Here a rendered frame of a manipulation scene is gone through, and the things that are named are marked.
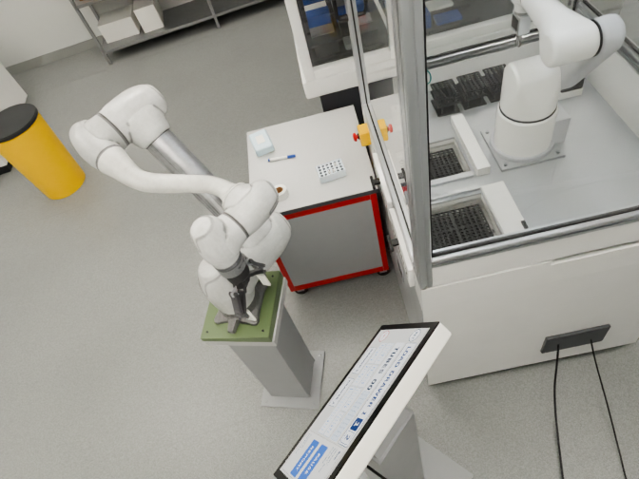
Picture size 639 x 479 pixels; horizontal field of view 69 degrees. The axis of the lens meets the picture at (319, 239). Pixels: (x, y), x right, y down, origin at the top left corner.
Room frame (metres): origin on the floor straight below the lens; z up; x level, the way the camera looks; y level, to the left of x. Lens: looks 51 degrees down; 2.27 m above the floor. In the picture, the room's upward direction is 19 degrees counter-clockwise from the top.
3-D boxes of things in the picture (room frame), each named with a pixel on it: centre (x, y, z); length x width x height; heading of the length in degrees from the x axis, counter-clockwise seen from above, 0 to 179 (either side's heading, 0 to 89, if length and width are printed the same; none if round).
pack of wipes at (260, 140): (1.93, 0.12, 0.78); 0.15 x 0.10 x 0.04; 5
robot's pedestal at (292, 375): (1.02, 0.36, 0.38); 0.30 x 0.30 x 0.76; 69
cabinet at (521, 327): (1.18, -0.79, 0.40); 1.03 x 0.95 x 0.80; 173
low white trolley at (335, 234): (1.73, -0.07, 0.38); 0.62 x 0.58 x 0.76; 173
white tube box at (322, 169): (1.57, -0.15, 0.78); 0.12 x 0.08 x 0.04; 89
